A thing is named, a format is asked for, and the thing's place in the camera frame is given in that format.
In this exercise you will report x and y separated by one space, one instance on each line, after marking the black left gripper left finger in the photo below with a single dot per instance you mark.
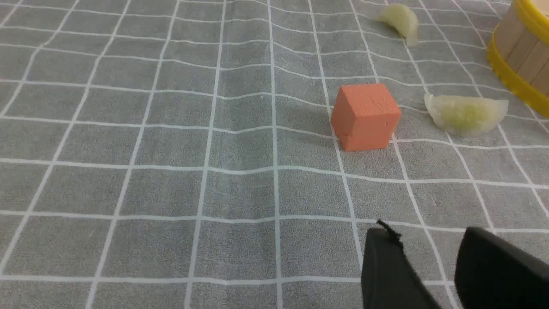
388 280

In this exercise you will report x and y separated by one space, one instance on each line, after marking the grey checked tablecloth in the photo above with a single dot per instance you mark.
179 154

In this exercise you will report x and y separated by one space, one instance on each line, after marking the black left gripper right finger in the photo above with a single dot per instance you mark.
491 273

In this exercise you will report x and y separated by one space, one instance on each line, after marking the orange foam cube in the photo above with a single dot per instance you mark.
365 117

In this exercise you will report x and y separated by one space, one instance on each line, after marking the green translucent dumpling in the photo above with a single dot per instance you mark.
465 116

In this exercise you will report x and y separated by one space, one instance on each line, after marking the yellow rimmed bamboo steamer tray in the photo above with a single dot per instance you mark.
519 52

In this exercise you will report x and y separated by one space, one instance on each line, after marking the pale green dumpling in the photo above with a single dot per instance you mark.
403 19

